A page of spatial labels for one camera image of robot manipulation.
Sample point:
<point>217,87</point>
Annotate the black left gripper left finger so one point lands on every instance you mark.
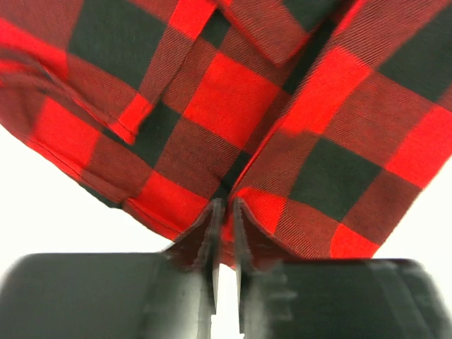
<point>167,294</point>

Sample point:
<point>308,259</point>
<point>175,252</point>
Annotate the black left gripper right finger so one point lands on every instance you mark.
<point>284,296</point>

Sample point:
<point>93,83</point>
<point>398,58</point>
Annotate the red black plaid shirt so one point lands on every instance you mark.
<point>327,118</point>

